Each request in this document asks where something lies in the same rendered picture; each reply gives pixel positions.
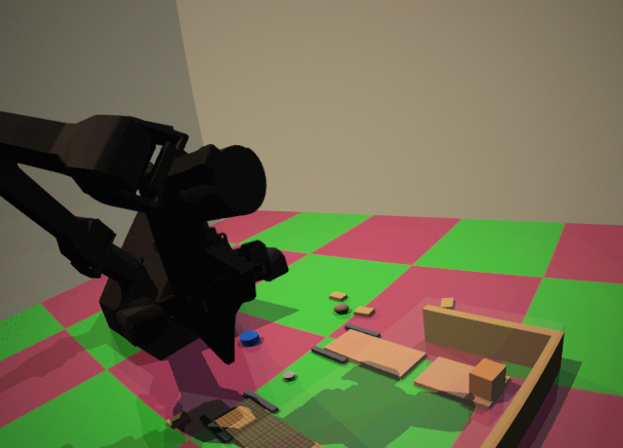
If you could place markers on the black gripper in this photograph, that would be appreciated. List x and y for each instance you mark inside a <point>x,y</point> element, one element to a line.
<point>143,320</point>

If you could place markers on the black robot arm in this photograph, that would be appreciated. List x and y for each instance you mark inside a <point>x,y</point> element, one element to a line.
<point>109,157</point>

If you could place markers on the small tan flat block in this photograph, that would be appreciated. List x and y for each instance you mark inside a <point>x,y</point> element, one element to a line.
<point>338,296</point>

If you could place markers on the orange flat block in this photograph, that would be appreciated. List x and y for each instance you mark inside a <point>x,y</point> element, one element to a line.
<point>363,311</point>

